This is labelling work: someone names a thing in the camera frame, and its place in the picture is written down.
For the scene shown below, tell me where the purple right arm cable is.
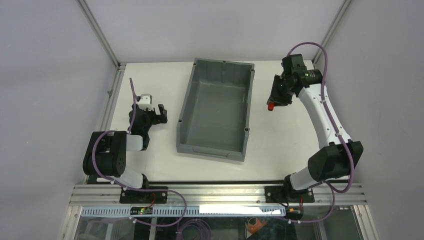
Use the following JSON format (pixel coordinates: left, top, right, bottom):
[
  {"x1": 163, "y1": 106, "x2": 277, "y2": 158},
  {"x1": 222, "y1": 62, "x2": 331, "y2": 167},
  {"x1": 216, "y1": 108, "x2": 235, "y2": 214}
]
[{"x1": 281, "y1": 42, "x2": 355, "y2": 224}]

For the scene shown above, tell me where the red handled screwdriver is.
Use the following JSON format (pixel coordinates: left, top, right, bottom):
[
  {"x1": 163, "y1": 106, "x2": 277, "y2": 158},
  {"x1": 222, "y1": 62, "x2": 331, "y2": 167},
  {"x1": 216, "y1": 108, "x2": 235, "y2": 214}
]
[{"x1": 267, "y1": 102, "x2": 275, "y2": 112}]

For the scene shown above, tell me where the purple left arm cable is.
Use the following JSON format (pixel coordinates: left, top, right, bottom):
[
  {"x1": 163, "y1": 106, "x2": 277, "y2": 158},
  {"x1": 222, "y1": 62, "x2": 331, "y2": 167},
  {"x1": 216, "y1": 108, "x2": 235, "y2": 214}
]
[{"x1": 91, "y1": 77, "x2": 188, "y2": 228}]

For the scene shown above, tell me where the coiled purple cable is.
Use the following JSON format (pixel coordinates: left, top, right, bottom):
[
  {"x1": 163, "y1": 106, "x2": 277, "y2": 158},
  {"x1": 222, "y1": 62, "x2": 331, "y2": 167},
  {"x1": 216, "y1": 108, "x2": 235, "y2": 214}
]
[{"x1": 177, "y1": 217, "x2": 213, "y2": 240}]

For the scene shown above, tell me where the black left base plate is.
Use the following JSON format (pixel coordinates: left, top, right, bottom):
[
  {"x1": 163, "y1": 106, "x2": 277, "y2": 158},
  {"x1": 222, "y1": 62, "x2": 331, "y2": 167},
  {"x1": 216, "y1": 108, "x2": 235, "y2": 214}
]
[{"x1": 119, "y1": 186, "x2": 168, "y2": 204}]

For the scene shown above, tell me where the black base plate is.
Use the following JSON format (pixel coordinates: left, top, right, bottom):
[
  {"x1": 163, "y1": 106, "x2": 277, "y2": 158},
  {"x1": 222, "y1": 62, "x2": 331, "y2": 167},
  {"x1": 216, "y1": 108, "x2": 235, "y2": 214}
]
[
  {"x1": 264, "y1": 185, "x2": 315, "y2": 204},
  {"x1": 119, "y1": 186, "x2": 168, "y2": 204}
]

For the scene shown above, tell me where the left aluminium frame post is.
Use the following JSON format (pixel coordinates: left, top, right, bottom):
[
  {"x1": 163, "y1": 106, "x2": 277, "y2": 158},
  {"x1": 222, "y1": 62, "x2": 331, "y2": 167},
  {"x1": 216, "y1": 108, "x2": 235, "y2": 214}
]
[{"x1": 76, "y1": 0, "x2": 120, "y2": 69}]

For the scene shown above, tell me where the aluminium frame post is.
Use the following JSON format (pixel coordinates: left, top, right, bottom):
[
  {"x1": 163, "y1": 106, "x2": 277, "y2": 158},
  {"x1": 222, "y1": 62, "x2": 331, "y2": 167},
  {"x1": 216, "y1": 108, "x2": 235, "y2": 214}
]
[
  {"x1": 312, "y1": 0, "x2": 354, "y2": 66},
  {"x1": 76, "y1": 0, "x2": 120, "y2": 69}
]

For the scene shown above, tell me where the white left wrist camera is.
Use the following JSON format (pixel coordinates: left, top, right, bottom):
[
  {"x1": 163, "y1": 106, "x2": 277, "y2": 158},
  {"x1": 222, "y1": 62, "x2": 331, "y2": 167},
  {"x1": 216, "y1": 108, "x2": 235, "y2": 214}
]
[{"x1": 136, "y1": 93, "x2": 154, "y2": 111}]

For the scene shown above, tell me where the white slotted cable duct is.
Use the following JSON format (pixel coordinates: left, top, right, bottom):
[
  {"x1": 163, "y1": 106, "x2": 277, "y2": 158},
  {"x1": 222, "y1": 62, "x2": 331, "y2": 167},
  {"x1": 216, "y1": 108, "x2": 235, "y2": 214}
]
[{"x1": 81, "y1": 204, "x2": 286, "y2": 218}]

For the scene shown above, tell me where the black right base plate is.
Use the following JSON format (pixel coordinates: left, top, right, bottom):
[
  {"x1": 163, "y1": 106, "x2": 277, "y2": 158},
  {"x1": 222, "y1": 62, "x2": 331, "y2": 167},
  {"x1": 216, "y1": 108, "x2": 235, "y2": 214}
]
[{"x1": 264, "y1": 185, "x2": 315, "y2": 204}]

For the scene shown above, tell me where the grey plastic storage bin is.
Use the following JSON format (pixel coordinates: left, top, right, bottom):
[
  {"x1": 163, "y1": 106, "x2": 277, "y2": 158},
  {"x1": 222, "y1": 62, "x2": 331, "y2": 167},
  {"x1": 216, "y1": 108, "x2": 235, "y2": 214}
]
[{"x1": 176, "y1": 58, "x2": 255, "y2": 162}]

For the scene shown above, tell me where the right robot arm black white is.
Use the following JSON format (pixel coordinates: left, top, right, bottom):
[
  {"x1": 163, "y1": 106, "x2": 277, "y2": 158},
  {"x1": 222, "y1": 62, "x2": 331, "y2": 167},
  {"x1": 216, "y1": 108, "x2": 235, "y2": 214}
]
[{"x1": 266, "y1": 54, "x2": 364, "y2": 200}]

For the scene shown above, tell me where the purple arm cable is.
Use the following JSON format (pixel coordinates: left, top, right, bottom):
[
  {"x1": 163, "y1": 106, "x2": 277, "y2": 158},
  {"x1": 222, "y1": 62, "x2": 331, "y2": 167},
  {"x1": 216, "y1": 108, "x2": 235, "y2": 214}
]
[
  {"x1": 281, "y1": 42, "x2": 355, "y2": 224},
  {"x1": 91, "y1": 77, "x2": 188, "y2": 228}
]

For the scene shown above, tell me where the right aluminium frame post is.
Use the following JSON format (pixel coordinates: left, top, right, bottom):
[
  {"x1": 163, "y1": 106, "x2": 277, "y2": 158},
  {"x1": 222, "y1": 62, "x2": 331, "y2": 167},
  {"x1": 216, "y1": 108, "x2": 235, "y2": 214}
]
[{"x1": 312, "y1": 0, "x2": 354, "y2": 66}]

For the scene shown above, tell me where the orange object below table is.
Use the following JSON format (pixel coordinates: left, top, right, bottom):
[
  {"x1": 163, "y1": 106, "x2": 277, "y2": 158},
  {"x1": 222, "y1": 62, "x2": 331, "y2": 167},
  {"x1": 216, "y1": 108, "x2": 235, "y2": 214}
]
[{"x1": 245, "y1": 217, "x2": 268, "y2": 238}]

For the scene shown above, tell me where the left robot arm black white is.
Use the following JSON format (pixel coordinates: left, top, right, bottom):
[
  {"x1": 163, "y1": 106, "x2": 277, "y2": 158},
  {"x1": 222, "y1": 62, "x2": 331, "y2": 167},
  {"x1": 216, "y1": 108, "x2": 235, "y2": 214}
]
[{"x1": 82, "y1": 104, "x2": 168, "y2": 190}]

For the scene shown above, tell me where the aluminium mounting rail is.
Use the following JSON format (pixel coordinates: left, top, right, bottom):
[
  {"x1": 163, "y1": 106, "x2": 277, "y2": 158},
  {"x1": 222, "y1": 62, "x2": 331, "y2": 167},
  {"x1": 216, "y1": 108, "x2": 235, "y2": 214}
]
[{"x1": 69, "y1": 183, "x2": 367, "y2": 207}]

